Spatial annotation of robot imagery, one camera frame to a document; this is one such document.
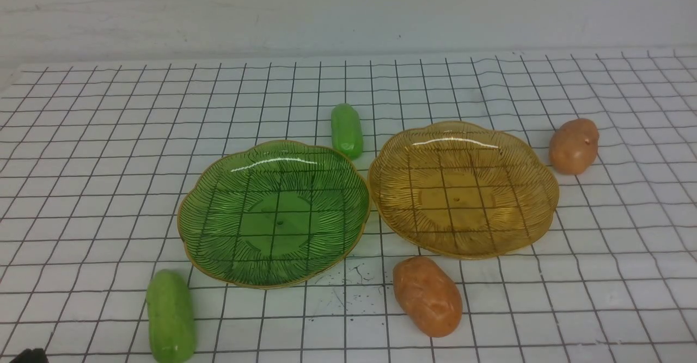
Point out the green cucumber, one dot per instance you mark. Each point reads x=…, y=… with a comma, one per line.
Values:
x=171, y=325
x=347, y=131

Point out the orange potato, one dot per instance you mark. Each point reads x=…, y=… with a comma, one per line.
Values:
x=574, y=146
x=428, y=296

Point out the green glass plate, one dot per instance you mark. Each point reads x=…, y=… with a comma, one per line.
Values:
x=274, y=215

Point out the amber glass plate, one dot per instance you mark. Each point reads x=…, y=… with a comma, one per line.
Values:
x=463, y=191

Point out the black object at corner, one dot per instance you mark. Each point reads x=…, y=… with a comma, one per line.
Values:
x=35, y=355

